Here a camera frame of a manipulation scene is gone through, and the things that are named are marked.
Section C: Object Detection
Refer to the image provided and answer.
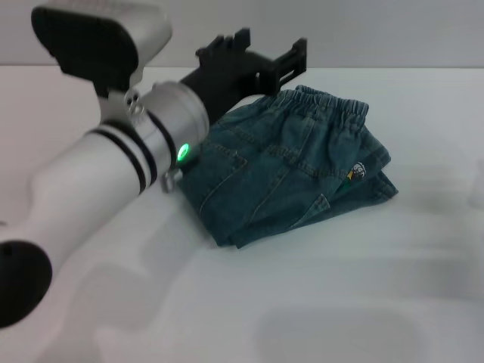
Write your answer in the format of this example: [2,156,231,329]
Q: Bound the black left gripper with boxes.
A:
[178,27,309,123]

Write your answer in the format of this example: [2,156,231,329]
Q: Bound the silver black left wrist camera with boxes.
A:
[30,0,174,119]

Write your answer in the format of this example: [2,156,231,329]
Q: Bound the blue denim shorts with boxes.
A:
[176,84,400,250]

